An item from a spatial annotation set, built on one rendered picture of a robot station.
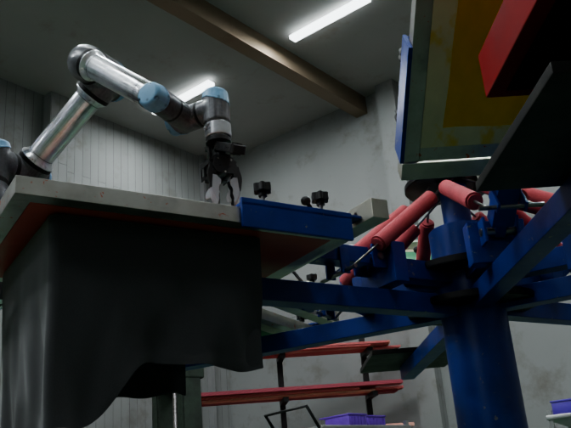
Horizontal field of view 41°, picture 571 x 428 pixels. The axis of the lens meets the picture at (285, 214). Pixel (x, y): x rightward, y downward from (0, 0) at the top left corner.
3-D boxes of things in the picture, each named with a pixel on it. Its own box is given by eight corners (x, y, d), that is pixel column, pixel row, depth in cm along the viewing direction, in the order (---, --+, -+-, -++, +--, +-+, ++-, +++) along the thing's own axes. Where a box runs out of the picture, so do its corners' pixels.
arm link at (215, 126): (235, 122, 214) (209, 116, 210) (236, 137, 212) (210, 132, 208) (223, 133, 220) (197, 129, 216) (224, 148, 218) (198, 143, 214)
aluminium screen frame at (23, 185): (14, 192, 145) (15, 174, 147) (-41, 278, 191) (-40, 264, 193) (352, 237, 185) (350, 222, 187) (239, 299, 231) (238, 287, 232)
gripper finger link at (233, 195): (234, 215, 211) (227, 184, 214) (245, 207, 207) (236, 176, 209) (225, 216, 210) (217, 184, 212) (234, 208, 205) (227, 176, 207)
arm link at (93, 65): (63, 26, 231) (167, 79, 204) (88, 43, 240) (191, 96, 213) (43, 59, 231) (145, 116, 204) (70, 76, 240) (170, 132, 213)
